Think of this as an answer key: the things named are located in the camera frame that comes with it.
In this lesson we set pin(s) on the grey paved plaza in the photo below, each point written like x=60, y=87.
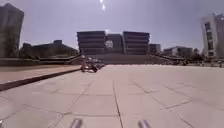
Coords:
x=140, y=96

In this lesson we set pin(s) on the raised stone platform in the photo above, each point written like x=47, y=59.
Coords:
x=30, y=74

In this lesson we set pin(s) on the robot's own part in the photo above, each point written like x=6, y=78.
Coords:
x=144, y=124
x=76, y=123

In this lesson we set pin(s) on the wide layered central building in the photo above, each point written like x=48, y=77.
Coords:
x=113, y=42

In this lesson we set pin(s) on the white tall building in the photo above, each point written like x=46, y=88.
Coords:
x=213, y=36

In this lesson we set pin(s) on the low dark building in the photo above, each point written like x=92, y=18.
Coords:
x=50, y=50

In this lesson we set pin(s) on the dark trees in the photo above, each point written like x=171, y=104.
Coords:
x=196, y=56

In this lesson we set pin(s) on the tall dark building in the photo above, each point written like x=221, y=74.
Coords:
x=10, y=30

